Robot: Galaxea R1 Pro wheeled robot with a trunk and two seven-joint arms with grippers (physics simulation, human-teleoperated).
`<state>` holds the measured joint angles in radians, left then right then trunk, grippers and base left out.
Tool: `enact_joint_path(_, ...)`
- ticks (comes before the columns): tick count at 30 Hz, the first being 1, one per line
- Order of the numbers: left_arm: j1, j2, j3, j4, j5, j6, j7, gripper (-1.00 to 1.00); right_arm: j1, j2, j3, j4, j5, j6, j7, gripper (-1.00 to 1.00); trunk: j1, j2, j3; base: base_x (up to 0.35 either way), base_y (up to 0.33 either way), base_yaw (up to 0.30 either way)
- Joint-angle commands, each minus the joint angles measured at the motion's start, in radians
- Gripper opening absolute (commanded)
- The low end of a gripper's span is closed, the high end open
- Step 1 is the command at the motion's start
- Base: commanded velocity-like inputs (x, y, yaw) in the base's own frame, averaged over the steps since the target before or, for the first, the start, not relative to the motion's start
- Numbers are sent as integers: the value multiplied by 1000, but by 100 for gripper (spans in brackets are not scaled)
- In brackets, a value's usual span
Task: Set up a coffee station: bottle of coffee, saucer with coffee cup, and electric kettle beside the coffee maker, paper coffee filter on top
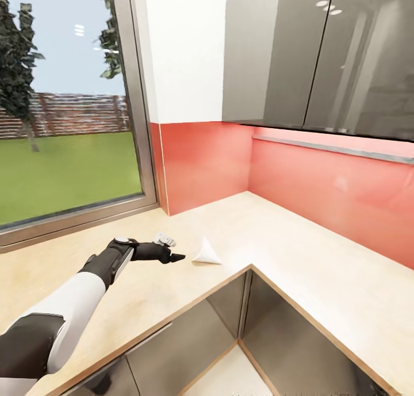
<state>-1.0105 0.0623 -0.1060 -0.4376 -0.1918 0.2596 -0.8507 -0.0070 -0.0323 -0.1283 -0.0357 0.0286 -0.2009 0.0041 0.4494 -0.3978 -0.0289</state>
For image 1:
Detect paper coffee filter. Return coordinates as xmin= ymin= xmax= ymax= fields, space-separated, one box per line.
xmin=193 ymin=237 xmax=224 ymax=264

